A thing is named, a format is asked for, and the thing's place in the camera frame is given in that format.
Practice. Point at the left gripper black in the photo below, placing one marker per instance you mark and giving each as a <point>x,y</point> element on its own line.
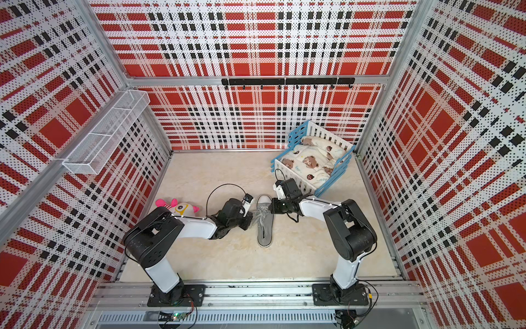
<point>247,218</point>

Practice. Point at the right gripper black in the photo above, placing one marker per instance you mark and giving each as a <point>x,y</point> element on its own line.
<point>274,208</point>

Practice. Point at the grey canvas sneaker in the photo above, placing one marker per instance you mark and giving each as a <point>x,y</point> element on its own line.
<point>264,238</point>

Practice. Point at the grey shoelace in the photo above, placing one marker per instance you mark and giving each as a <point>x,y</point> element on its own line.
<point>263,219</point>

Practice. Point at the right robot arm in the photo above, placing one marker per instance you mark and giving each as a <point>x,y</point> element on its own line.
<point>351,234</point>

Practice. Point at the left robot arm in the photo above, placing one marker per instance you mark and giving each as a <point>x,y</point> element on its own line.
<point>149,241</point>

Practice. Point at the pink striped plush toy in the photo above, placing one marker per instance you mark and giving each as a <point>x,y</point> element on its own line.
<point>178,208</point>

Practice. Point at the bear print blanket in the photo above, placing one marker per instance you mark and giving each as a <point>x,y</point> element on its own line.
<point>313,159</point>

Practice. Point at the white blue toy crib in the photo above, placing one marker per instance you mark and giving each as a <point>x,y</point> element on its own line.
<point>310,129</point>

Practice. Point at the green circuit board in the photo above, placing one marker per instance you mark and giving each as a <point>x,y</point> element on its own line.
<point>171,317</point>

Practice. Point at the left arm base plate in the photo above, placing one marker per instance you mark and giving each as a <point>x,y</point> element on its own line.
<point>180,296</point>

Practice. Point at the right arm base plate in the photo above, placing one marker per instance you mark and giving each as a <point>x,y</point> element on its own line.
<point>333,295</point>

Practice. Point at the black hook rail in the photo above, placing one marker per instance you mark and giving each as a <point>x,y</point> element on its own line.
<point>287,81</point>

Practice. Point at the aluminium front rail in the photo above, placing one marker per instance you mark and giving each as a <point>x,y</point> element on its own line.
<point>254,295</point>

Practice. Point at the white wire mesh basket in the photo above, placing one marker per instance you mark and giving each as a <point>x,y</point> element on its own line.
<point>94,151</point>

